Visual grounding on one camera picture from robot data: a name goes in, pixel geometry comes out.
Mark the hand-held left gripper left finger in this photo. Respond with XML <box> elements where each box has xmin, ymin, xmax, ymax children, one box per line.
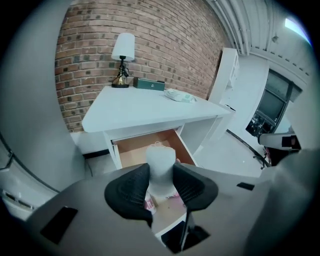
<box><xmin>24</xmin><ymin>163</ymin><xmax>168</xmax><ymax>256</ymax></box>

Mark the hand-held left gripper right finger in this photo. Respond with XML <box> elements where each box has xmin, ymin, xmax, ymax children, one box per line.
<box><xmin>172</xmin><ymin>162</ymin><xmax>291</xmax><ymax>256</ymax></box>

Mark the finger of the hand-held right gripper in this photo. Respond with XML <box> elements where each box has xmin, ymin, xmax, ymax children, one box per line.
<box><xmin>258</xmin><ymin>132</ymin><xmax>303</xmax><ymax>151</ymax></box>

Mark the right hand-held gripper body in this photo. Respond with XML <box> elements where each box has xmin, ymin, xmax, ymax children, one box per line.
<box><xmin>270</xmin><ymin>149</ymin><xmax>302</xmax><ymax>167</ymax></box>

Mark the wooden drawer white front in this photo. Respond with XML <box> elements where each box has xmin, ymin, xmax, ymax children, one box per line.
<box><xmin>111</xmin><ymin>127</ymin><xmax>198</xmax><ymax>238</ymax></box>

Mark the pink patterned cup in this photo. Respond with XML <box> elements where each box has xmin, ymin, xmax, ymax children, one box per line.
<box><xmin>144</xmin><ymin>192</ymin><xmax>158</xmax><ymax>216</ymax></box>

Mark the white hutch cabinet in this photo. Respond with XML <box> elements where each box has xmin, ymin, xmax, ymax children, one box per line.
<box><xmin>208</xmin><ymin>47</ymin><xmax>241</xmax><ymax>111</ymax></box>

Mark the white wipes packet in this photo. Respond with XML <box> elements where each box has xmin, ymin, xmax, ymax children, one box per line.
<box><xmin>163</xmin><ymin>88</ymin><xmax>198</xmax><ymax>103</ymax></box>

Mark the white desk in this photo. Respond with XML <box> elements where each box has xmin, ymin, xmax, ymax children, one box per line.
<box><xmin>81</xmin><ymin>85</ymin><xmax>232</xmax><ymax>173</ymax></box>

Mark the fluorescent ceiling light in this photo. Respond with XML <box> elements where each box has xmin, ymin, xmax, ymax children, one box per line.
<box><xmin>284</xmin><ymin>17</ymin><xmax>307</xmax><ymax>38</ymax></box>

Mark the grey refrigerator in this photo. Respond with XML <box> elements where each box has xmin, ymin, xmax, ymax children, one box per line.
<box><xmin>0</xmin><ymin>14</ymin><xmax>87</xmax><ymax>221</ymax></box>

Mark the dark green box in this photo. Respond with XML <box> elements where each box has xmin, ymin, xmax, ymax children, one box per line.
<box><xmin>132</xmin><ymin>76</ymin><xmax>166</xmax><ymax>92</ymax></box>

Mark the white shade table lamp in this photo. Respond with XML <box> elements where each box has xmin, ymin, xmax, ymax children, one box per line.
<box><xmin>111</xmin><ymin>32</ymin><xmax>136</xmax><ymax>89</ymax></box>

